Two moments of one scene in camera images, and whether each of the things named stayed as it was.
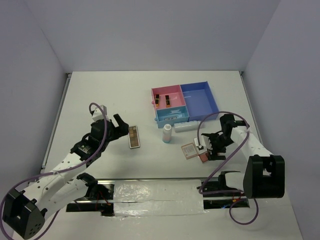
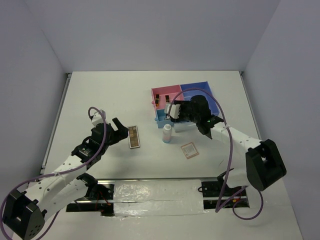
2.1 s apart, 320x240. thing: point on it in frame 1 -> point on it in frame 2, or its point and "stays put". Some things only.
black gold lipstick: [157, 99] stays put
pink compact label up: [189, 150] stays put
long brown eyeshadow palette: [133, 137] stays put
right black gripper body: [218, 145] -> [186, 113]
